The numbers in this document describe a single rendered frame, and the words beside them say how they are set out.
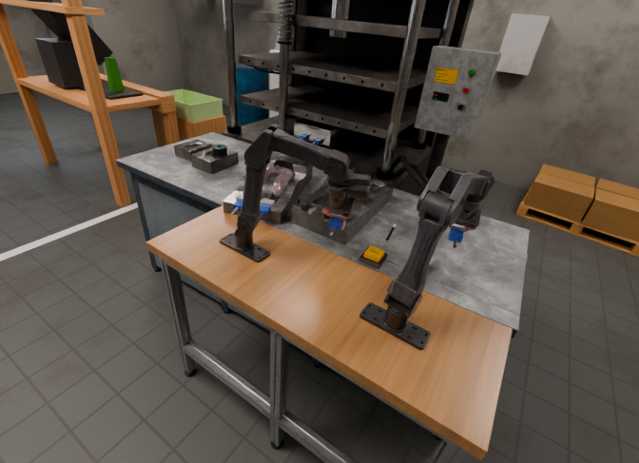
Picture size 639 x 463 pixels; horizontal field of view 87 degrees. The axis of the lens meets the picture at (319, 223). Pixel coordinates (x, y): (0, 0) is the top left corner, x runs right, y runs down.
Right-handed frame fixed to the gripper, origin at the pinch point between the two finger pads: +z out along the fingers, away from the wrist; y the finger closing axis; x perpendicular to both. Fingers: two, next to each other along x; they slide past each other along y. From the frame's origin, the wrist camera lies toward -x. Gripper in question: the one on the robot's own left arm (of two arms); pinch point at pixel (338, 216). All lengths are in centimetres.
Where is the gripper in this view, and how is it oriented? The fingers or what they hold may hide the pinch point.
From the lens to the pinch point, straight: 120.5
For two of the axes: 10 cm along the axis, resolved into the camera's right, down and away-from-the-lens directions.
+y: -9.5, -2.4, 2.1
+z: 0.7, 5.1, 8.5
